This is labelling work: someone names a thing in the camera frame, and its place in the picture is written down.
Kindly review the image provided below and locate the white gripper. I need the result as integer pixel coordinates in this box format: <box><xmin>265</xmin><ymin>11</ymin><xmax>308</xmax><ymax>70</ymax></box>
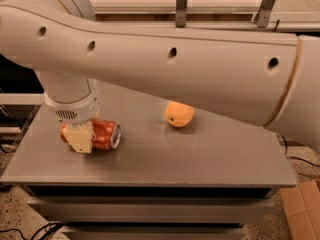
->
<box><xmin>44</xmin><ymin>90</ymin><xmax>99</xmax><ymax>154</ymax></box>

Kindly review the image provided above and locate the red coke can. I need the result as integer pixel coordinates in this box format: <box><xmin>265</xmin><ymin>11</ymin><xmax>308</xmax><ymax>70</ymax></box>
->
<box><xmin>60</xmin><ymin>119</ymin><xmax>121</xmax><ymax>150</ymax></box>

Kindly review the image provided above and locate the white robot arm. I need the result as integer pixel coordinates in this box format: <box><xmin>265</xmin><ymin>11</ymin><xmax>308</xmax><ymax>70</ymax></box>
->
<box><xmin>0</xmin><ymin>0</ymin><xmax>320</xmax><ymax>150</ymax></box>

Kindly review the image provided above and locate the grey drawer cabinet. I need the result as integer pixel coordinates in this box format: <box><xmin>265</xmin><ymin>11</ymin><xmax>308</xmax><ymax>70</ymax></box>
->
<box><xmin>28</xmin><ymin>196</ymin><xmax>273</xmax><ymax>240</ymax></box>

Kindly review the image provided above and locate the orange fruit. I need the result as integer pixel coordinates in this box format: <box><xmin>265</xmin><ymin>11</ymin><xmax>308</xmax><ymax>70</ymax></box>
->
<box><xmin>165</xmin><ymin>101</ymin><xmax>194</xmax><ymax>128</ymax></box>

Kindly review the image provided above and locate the cardboard box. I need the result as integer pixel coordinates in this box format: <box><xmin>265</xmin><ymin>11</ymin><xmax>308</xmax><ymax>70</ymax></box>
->
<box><xmin>280</xmin><ymin>180</ymin><xmax>320</xmax><ymax>240</ymax></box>

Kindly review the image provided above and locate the black floor cable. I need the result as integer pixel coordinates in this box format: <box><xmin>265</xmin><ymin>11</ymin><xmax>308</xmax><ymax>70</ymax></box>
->
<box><xmin>0</xmin><ymin>221</ymin><xmax>64</xmax><ymax>240</ymax></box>

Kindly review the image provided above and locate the metal frame rail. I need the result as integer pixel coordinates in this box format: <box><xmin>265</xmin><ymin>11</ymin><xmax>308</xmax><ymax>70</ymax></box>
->
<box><xmin>90</xmin><ymin>0</ymin><xmax>320</xmax><ymax>35</ymax></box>

